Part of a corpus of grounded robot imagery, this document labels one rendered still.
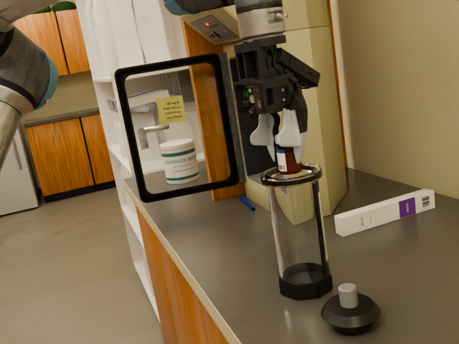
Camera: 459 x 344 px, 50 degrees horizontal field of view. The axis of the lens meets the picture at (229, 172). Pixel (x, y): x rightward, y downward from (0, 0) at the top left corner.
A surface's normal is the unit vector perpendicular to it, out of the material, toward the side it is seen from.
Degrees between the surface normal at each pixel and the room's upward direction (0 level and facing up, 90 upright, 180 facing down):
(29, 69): 87
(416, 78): 90
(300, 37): 90
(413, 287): 0
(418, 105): 90
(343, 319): 54
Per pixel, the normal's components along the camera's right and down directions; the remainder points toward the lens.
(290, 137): 0.61, -0.07
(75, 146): 0.33, 0.17
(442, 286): -0.16, -0.96
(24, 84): 0.87, -0.04
